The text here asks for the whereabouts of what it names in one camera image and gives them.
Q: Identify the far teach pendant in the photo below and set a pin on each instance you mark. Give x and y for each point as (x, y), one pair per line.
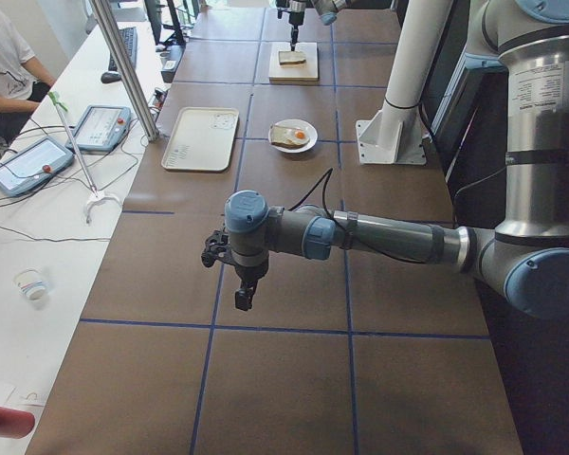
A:
(101, 128)

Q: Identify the cream bear tray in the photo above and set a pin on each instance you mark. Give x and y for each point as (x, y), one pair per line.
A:
(202, 140)

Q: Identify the near teach pendant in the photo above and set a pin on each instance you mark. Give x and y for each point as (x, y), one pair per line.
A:
(33, 166)

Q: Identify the bread slice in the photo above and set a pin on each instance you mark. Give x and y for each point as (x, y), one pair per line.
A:
(277, 136)
(291, 57)

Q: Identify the black computer mouse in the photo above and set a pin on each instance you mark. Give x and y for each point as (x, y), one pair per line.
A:
(110, 77)

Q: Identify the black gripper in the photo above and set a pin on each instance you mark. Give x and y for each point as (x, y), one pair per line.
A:
(249, 274)
(294, 18)

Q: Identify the paper cup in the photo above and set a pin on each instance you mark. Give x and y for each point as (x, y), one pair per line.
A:
(32, 284)

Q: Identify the black keyboard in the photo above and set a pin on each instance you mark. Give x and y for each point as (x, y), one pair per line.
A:
(129, 37)

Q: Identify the white round plate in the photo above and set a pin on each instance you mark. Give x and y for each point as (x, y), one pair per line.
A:
(309, 129)

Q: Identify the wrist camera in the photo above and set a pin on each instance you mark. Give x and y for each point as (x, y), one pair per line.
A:
(216, 249)

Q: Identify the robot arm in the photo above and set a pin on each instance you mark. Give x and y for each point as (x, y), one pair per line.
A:
(526, 257)
(295, 9)

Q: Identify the wooden cutting board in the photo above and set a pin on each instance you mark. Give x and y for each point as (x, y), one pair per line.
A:
(302, 70)

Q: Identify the teach pendant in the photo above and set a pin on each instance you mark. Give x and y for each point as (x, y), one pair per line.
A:
(101, 128)
(33, 166)

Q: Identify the bread slice on plate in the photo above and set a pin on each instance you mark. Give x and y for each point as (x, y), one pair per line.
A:
(277, 136)

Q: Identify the white desk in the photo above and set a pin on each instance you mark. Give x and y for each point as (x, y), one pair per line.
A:
(46, 231)

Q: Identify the black monitor screen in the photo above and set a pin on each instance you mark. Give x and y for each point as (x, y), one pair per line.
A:
(465, 108)

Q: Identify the fried egg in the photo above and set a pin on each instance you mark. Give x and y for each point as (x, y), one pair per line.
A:
(295, 138)

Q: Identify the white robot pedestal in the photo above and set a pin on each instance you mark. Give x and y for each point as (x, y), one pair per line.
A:
(393, 136)

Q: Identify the red cylinder object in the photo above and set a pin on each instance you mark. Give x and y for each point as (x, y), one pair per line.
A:
(15, 423)

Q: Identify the aluminium frame post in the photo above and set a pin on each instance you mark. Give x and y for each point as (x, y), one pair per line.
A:
(110, 31)

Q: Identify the seated person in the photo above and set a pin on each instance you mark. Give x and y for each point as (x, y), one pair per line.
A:
(24, 81)

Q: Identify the reacher grabber tool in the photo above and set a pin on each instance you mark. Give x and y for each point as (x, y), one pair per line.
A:
(97, 197)

